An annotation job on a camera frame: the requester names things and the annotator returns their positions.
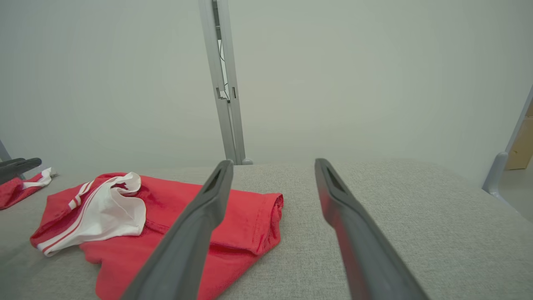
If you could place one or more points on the light wooden board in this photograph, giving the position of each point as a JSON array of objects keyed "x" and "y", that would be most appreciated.
[{"x": 522, "y": 146}]

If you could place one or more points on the red shorts with white stripe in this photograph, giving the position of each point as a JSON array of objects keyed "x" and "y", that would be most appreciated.
[{"x": 12, "y": 192}]

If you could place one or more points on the grey partition post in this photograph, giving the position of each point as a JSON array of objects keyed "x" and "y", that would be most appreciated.
[
  {"x": 234, "y": 104},
  {"x": 212, "y": 62}
]

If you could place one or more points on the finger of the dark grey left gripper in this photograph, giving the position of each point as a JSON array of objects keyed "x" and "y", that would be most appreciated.
[
  {"x": 21, "y": 167},
  {"x": 10, "y": 161}
]

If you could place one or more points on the grey slanted frame post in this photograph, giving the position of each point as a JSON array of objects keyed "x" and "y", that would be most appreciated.
[{"x": 497, "y": 171}]

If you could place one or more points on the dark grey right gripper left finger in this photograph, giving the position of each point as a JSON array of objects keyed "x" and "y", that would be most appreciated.
[{"x": 183, "y": 250}]

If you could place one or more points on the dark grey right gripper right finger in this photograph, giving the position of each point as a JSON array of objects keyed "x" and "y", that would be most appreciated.
[{"x": 366, "y": 258}]

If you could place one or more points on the red jersey with white sleeves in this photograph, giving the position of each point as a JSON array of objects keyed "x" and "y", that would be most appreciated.
[{"x": 250, "y": 216}]

